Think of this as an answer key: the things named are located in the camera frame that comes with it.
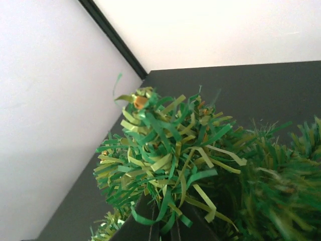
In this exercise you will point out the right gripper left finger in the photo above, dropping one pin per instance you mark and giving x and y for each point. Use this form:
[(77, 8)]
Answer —
[(132, 230)]

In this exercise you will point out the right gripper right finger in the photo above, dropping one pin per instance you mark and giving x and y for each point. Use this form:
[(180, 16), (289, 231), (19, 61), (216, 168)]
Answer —
[(198, 231)]

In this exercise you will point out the small green christmas tree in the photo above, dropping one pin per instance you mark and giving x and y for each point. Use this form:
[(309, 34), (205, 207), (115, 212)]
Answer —
[(246, 185)]

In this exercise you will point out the black frame post left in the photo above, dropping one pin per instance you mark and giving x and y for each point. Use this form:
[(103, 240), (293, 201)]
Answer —
[(101, 20)]

